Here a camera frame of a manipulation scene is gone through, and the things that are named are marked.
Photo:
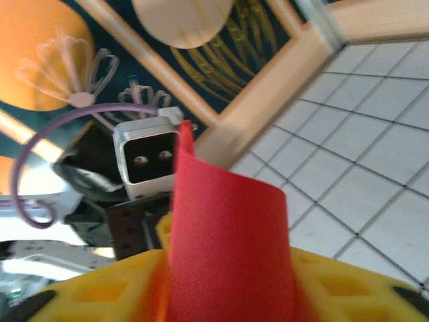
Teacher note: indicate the aluminium corner post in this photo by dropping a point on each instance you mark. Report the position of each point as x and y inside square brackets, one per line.
[318, 20]

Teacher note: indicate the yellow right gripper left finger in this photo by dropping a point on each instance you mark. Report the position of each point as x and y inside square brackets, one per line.
[100, 295]

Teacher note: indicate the aluminium front beam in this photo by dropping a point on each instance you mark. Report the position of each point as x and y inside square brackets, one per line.
[40, 268]

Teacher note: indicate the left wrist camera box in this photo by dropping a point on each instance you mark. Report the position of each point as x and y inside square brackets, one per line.
[147, 157]

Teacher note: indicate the wooden enclosure frame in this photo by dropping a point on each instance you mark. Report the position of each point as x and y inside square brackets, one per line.
[268, 100]

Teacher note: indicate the red paper sheet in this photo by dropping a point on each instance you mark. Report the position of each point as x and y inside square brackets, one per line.
[228, 234]

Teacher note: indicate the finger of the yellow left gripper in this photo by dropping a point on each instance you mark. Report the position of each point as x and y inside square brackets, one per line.
[164, 231]

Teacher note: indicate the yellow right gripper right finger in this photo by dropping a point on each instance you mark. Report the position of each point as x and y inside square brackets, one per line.
[352, 295]

